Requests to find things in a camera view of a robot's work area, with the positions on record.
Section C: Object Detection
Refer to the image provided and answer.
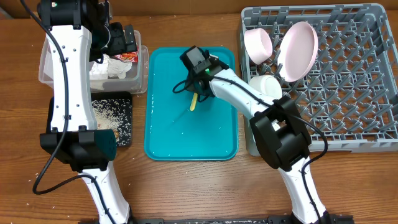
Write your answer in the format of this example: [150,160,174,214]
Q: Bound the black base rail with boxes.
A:
[78,215,355,224]

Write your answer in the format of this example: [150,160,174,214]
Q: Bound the red snack wrapper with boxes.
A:
[114,52,139,63]

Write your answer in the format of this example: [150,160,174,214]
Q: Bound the pink bowl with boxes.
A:
[244,28,273,65]

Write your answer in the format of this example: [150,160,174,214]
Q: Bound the teal plastic tray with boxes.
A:
[144,47,239,161]

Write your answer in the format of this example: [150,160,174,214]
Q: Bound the large white plate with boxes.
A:
[277,21,318,83]

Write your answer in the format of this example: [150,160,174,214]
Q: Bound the white napkin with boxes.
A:
[90,55,132,80]

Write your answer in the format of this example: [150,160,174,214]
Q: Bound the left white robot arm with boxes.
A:
[34,0,137,223]

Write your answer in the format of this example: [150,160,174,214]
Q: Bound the black waste tray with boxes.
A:
[40,91,132,151]

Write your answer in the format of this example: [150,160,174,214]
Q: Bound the clear plastic bin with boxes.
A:
[39,30,149,94]

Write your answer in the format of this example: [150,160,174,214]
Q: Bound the spilled white rice pile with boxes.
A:
[92,99,132,147]

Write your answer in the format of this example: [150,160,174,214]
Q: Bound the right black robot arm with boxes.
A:
[180,46,330,223]

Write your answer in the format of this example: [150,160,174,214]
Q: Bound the cream green bowl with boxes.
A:
[249,75,282,99]

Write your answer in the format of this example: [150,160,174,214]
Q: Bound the grey dishwasher rack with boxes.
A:
[239,3,397,152]

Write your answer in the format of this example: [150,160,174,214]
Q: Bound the yellow plastic spoon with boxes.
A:
[190,93,198,111]

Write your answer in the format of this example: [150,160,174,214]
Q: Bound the brown food scrap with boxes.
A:
[113,129,119,141]

